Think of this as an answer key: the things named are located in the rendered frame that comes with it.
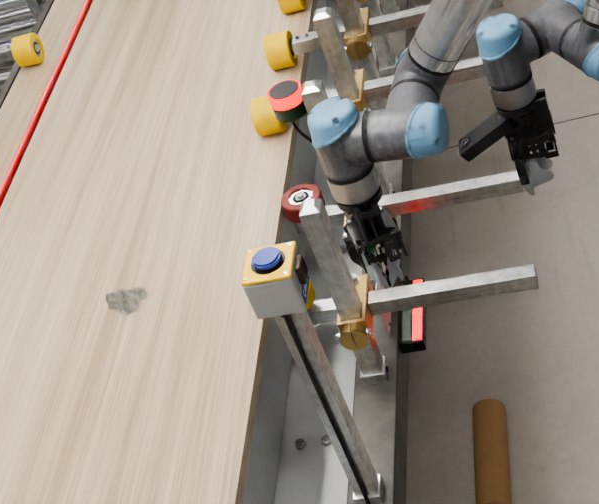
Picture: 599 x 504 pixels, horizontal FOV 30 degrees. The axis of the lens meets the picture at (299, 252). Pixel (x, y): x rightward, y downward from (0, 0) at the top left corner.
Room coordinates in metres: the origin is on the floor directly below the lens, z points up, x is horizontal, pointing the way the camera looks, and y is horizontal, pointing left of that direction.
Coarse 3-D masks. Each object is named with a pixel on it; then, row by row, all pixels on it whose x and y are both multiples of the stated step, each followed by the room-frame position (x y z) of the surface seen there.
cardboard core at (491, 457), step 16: (480, 400) 1.83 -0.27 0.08; (496, 400) 1.81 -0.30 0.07; (480, 416) 1.78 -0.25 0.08; (496, 416) 1.76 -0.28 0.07; (480, 432) 1.74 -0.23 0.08; (496, 432) 1.72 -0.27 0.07; (480, 448) 1.69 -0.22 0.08; (496, 448) 1.67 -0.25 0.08; (480, 464) 1.65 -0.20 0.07; (496, 464) 1.63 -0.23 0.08; (480, 480) 1.61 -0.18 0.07; (496, 480) 1.59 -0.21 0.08; (480, 496) 1.57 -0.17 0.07; (496, 496) 1.55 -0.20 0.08
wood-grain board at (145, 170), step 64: (64, 0) 3.06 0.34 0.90; (128, 0) 2.89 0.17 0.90; (192, 0) 2.74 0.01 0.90; (256, 0) 2.59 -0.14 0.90; (128, 64) 2.54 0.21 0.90; (192, 64) 2.41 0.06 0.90; (256, 64) 2.29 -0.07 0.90; (0, 128) 2.48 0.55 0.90; (64, 128) 2.35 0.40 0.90; (128, 128) 2.24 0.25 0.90; (192, 128) 2.13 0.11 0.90; (64, 192) 2.09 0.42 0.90; (128, 192) 1.99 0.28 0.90; (192, 192) 1.89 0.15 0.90; (256, 192) 1.81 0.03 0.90; (0, 256) 1.95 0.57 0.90; (64, 256) 1.86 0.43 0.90; (128, 256) 1.77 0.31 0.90; (192, 256) 1.69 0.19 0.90; (0, 320) 1.74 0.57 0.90; (64, 320) 1.66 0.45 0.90; (128, 320) 1.59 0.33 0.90; (192, 320) 1.52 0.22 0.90; (256, 320) 1.45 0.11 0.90; (0, 384) 1.56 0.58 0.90; (64, 384) 1.49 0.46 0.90; (128, 384) 1.42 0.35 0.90; (192, 384) 1.36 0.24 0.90; (256, 384) 1.32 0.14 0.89; (0, 448) 1.40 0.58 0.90; (64, 448) 1.34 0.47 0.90; (128, 448) 1.28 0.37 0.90; (192, 448) 1.23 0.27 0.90
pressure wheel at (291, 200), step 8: (304, 184) 1.76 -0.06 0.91; (312, 184) 1.75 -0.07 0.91; (288, 192) 1.76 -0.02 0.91; (296, 192) 1.75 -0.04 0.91; (304, 192) 1.74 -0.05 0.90; (312, 192) 1.73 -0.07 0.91; (320, 192) 1.72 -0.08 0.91; (288, 200) 1.73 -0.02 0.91; (296, 200) 1.73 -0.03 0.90; (304, 200) 1.72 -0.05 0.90; (288, 208) 1.71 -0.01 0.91; (296, 208) 1.70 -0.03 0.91; (288, 216) 1.71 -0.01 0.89; (296, 216) 1.70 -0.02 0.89
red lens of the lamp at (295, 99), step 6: (300, 90) 1.66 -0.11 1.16; (294, 96) 1.65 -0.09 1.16; (300, 96) 1.65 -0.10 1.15; (270, 102) 1.67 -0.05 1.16; (276, 102) 1.65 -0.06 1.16; (282, 102) 1.65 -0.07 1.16; (288, 102) 1.64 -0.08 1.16; (294, 102) 1.65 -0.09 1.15; (300, 102) 1.65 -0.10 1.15; (276, 108) 1.66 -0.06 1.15; (282, 108) 1.65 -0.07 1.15; (288, 108) 1.64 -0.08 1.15
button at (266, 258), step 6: (258, 252) 1.19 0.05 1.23; (264, 252) 1.19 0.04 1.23; (270, 252) 1.18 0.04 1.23; (276, 252) 1.18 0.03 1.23; (252, 258) 1.19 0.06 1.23; (258, 258) 1.18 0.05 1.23; (264, 258) 1.17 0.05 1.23; (270, 258) 1.17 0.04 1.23; (276, 258) 1.17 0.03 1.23; (258, 264) 1.17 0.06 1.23; (264, 264) 1.16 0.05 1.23; (270, 264) 1.16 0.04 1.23; (276, 264) 1.16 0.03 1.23
